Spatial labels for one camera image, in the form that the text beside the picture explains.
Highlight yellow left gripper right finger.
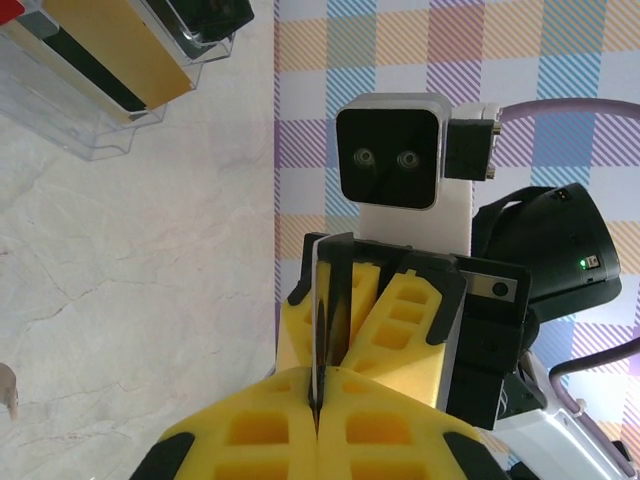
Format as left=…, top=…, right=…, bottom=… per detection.
left=316, top=366, right=509, bottom=480

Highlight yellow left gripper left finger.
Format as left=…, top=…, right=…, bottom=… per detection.
left=130, top=366, right=319, bottom=480

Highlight black credit card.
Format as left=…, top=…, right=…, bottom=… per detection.
left=304, top=231, right=355, bottom=419

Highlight clear acrylic card organiser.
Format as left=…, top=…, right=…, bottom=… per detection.
left=0, top=0, right=257, bottom=162

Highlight gold card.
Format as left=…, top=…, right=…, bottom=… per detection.
left=9, top=0, right=197, bottom=125

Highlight red card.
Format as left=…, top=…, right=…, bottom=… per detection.
left=0, top=0, right=27, bottom=25

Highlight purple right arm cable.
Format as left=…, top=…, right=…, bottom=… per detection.
left=499, top=97, right=640, bottom=480

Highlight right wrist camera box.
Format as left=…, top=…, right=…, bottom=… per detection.
left=334, top=92, right=503, bottom=211

